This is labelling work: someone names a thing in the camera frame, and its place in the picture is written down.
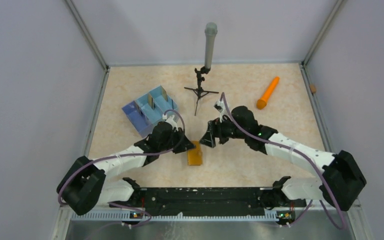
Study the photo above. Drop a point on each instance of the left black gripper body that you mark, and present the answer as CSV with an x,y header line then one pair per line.
x,y
173,140

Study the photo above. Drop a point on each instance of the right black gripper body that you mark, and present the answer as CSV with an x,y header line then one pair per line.
x,y
227,130

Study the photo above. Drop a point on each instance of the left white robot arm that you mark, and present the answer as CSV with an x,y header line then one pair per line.
x,y
89,182

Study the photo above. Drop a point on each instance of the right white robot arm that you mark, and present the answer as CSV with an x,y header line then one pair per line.
x,y
337,177

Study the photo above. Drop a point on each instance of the card in organizer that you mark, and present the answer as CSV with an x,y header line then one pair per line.
x,y
150,101
164,94

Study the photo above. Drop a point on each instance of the orange marker pen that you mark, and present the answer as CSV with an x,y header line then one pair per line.
x,y
263,100

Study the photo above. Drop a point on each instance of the blue compartment organizer box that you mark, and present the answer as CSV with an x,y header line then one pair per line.
x,y
142,117

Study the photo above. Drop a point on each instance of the black tripod stand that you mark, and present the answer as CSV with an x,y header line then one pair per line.
x,y
199,91

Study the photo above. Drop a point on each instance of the small wooden block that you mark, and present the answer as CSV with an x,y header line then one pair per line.
x,y
312,88

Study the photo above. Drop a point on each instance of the grey microphone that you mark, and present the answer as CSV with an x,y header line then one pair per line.
x,y
210,31

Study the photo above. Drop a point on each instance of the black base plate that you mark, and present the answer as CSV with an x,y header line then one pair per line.
x,y
209,201

